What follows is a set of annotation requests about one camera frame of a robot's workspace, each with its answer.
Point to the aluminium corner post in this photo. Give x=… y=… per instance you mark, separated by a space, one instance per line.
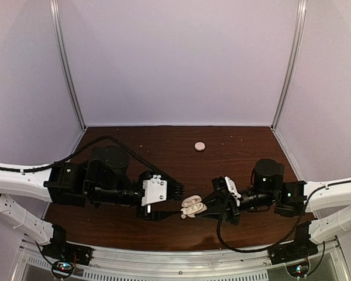
x=65 y=66
x=299 y=26

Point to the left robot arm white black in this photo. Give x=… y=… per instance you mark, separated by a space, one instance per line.
x=101 y=179

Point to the right base circuit board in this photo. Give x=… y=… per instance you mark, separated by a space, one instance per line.
x=298 y=270

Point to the left base circuit board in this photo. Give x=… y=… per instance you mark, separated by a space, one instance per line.
x=62 y=268

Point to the aluminium left corner post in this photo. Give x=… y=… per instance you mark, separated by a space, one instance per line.
x=65 y=66

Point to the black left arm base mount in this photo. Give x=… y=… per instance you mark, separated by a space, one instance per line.
x=69 y=252

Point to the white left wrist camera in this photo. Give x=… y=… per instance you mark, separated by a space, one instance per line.
x=155 y=190

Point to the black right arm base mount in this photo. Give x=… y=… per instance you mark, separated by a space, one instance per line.
x=293 y=251

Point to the base circuit board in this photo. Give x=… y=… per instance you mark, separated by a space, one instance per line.
x=62 y=268
x=298 y=270

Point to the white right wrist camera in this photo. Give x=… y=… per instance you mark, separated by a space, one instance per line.
x=225 y=185

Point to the white earbud case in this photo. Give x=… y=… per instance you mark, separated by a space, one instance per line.
x=192 y=205

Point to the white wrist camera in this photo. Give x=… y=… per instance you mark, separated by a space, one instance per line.
x=155 y=190
x=225 y=185

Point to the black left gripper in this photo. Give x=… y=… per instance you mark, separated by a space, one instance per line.
x=155 y=215

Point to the aluminium right corner post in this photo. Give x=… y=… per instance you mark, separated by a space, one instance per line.
x=299 y=26

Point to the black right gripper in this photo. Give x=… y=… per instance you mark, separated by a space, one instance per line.
x=230 y=212

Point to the pink earbud case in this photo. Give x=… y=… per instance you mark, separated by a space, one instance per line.
x=199 y=146

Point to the aluminium front rail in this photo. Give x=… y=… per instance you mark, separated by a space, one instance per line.
x=120 y=264

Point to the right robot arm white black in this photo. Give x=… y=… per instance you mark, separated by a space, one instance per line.
x=289 y=199

